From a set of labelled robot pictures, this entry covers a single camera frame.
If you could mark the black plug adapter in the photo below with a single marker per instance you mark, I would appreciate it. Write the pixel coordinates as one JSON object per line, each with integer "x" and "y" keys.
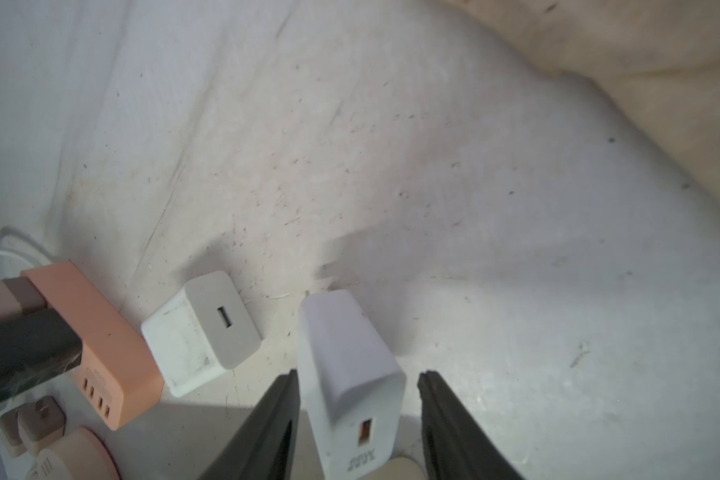
{"x": 34, "y": 349}

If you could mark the tall white USB charger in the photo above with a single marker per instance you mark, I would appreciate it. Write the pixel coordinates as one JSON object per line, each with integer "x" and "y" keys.
{"x": 201, "y": 332}

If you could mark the orange USB power strip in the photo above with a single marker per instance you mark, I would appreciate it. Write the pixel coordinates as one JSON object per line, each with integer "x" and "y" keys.
{"x": 117, "y": 373}

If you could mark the cream red power strip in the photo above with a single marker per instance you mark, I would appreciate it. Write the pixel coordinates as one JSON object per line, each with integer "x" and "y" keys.
{"x": 400, "y": 468}

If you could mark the small white USB charger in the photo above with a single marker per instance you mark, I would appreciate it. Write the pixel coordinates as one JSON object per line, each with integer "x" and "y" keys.
{"x": 351, "y": 385}

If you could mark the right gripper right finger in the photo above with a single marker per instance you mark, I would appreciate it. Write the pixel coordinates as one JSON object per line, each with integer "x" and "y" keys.
{"x": 454, "y": 445}

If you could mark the round pink power socket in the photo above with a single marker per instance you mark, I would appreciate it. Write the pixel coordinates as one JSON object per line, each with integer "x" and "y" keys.
{"x": 79, "y": 455}

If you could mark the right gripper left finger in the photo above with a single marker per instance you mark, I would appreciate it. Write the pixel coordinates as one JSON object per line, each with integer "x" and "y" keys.
{"x": 264, "y": 445}

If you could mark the pink dual USB charger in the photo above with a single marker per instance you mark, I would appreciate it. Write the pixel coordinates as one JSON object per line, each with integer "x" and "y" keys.
{"x": 18, "y": 297}

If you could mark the beige work glove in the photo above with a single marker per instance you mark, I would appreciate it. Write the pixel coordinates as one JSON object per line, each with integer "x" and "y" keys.
{"x": 659, "y": 61}

